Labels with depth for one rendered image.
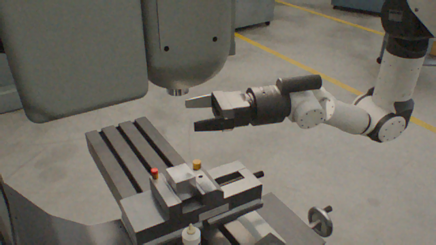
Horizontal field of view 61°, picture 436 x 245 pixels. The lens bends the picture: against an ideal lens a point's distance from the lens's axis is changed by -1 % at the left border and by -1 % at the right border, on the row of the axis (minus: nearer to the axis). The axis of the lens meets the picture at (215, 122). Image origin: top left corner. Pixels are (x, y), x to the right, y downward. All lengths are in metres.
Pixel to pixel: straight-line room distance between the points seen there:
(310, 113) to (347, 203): 1.72
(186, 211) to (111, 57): 0.47
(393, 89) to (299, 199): 1.57
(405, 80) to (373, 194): 1.71
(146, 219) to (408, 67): 0.70
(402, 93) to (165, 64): 0.60
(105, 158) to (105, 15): 0.74
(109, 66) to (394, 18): 0.62
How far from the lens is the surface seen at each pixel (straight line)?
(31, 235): 0.89
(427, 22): 0.79
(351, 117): 0.97
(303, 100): 0.84
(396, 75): 0.98
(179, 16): 0.62
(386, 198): 2.64
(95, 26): 0.56
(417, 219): 2.58
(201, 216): 0.94
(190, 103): 0.86
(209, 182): 0.93
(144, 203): 0.95
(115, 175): 1.16
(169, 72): 0.66
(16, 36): 0.54
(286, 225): 1.28
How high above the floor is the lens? 1.62
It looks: 31 degrees down
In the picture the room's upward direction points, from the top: straight up
